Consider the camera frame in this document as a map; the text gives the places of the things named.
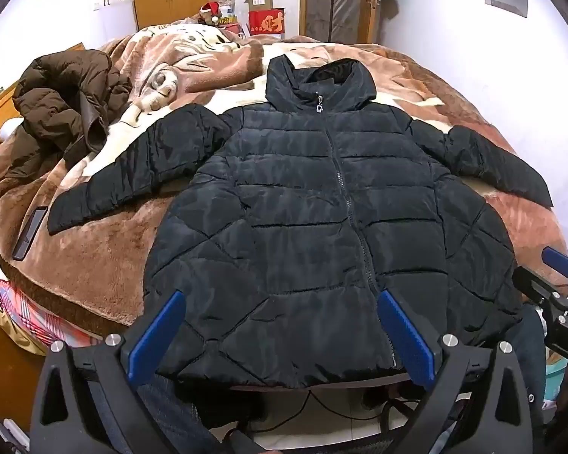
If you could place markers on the teal plastic basin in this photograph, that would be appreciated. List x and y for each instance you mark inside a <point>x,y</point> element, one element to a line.
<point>556,388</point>

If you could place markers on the plaid bed sheet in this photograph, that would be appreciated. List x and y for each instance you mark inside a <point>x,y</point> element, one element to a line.
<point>28,314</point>

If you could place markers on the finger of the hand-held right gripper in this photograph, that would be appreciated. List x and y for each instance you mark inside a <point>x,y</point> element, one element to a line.
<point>532,280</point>
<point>558,259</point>

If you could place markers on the red santa hat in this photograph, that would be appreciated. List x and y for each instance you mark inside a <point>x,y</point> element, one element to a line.
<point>210,9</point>

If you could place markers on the red gift box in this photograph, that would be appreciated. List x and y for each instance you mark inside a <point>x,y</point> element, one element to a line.
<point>266,22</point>

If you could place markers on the cardboard box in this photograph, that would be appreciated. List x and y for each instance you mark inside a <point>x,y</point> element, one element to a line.
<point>260,0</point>

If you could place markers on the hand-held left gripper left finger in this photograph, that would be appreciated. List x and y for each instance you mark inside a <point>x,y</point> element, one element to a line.
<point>157,335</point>

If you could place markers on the person's left leg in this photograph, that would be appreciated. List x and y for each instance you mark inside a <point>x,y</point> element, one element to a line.
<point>180,411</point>

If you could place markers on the person's leg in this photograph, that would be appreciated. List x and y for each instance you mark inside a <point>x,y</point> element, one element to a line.
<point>525,340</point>
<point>180,411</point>

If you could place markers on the person's right leg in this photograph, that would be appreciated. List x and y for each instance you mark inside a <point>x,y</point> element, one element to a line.
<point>525,340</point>

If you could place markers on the grey fabric curtain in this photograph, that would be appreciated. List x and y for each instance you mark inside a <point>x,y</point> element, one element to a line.
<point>333,0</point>

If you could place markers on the black puffer jacket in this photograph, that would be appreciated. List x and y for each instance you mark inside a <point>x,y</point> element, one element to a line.
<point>303,208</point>

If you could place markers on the brown puffer jacket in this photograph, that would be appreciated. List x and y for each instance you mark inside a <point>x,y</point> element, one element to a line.
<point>61,99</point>

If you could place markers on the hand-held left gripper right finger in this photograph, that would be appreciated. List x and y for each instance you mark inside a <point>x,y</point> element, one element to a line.
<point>403,335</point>

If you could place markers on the wooden door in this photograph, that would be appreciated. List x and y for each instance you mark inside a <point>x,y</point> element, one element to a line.
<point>371,4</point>

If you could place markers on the black phone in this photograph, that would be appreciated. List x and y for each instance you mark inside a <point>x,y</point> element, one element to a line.
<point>28,234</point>

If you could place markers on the brown printed blanket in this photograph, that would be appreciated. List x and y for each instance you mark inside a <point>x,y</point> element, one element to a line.
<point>104,255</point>

